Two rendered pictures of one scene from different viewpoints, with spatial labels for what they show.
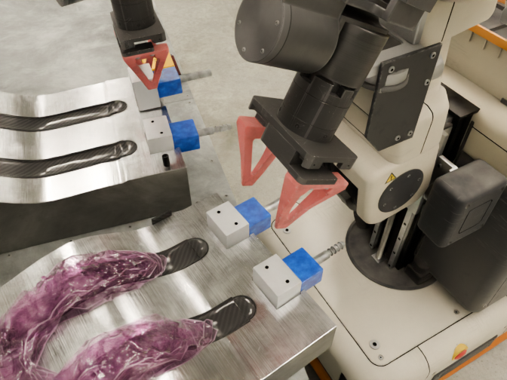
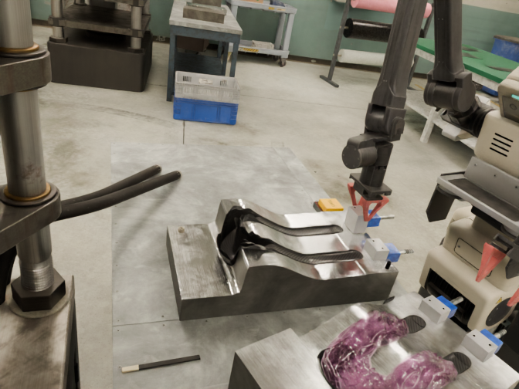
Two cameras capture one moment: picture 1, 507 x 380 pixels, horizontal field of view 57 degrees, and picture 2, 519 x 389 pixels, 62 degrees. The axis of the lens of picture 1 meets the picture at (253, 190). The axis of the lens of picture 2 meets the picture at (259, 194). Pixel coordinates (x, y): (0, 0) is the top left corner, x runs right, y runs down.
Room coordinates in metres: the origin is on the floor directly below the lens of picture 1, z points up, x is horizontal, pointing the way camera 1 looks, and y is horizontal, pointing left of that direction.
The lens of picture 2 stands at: (-0.31, 0.50, 1.47)
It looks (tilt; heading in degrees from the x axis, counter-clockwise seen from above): 29 degrees down; 356
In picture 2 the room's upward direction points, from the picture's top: 11 degrees clockwise
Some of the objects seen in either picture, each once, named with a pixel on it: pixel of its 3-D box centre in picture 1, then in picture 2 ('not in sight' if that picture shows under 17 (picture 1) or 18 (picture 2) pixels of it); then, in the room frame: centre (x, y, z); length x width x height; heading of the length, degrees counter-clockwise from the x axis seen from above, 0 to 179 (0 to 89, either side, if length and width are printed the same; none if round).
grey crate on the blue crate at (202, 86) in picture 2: not in sight; (206, 87); (3.79, 0.93, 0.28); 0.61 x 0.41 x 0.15; 100
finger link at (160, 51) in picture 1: (145, 58); (368, 202); (0.64, 0.17, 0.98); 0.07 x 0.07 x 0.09; 20
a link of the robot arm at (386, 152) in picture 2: not in sight; (377, 152); (0.65, 0.18, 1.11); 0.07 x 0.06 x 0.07; 126
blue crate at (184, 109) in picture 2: not in sight; (205, 104); (3.79, 0.93, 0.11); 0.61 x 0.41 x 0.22; 100
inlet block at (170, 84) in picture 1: (172, 81); (372, 218); (0.66, 0.13, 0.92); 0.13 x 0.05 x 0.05; 110
